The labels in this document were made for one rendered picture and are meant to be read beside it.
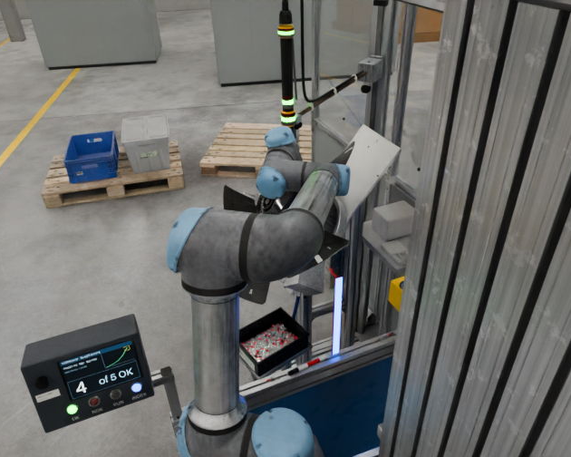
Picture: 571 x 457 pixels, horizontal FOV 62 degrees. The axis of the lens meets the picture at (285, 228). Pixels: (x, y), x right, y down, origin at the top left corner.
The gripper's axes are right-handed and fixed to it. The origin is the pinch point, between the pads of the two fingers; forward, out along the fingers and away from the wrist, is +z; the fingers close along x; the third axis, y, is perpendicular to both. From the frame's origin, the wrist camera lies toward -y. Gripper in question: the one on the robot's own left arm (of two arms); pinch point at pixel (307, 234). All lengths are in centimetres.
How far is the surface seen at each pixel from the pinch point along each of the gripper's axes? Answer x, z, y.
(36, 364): -18, -21, -72
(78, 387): -21, -11, -69
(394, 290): -11.9, 29.0, 17.8
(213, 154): 306, 126, 1
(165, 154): 292, 97, -38
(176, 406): -16, 20, -57
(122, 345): -19, -14, -55
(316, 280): 11.4, 32.3, -0.8
